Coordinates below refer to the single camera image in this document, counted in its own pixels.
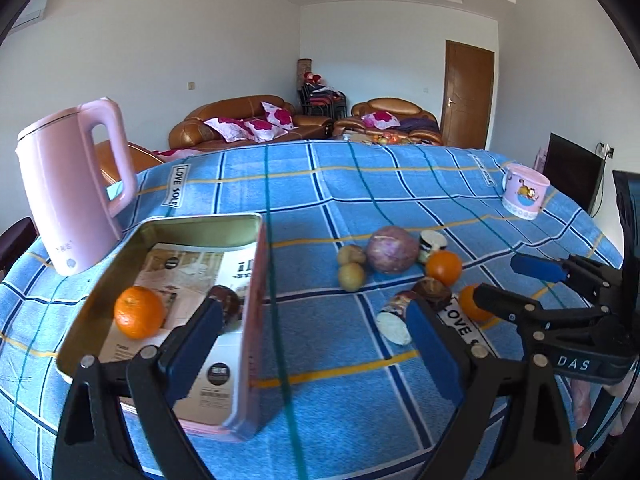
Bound brown leather armchair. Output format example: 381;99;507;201
94;140;166;188

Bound pink cartoon mug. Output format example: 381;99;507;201
501;162;551;221

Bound brown leather loveseat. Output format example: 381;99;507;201
333;98;443;146

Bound printed paper sheet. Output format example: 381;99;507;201
97;242;258;411

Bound dark round stool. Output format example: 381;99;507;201
0;217;38;273

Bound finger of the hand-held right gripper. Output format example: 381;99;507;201
510;252;626;311
472;282;608;356

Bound cut purple sweet potato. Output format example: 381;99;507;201
376;290;418;346

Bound black television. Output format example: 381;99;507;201
543;132;603;216

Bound small brown pear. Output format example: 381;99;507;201
338;263;366;291
337;245;367;266

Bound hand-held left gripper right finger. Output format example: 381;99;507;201
405;299;578;480

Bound dark brown round fruit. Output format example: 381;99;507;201
207;285;242;333
412;276;452;311

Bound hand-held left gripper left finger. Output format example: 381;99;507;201
52;297;226;480

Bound pink electric kettle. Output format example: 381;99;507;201
15;98;137;277

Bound white red floral pillow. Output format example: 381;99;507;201
362;111;400;130
243;117;281;142
205;117;251;142
261;101;296;128

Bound round purple sweet potato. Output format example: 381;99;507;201
366;226;420;275

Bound orange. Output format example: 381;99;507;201
114;286;166;340
459;284;493;322
425;251;463;286

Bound brown wooden door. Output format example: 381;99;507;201
440;39;496;150

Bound blue plaid tablecloth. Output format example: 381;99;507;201
0;141;626;480

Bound purple blanket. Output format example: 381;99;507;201
397;117;438;133

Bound white wall air conditioner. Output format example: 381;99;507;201
10;0;53;31

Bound pink metal tin box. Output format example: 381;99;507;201
56;213;282;443

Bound person's right forearm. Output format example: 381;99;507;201
567;379;593;428

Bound coffee table with snacks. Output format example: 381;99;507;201
342;130;416;146

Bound stacked dark chairs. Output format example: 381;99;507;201
298;82;348;120

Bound brown leather sofa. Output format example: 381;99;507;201
168;95;333;152

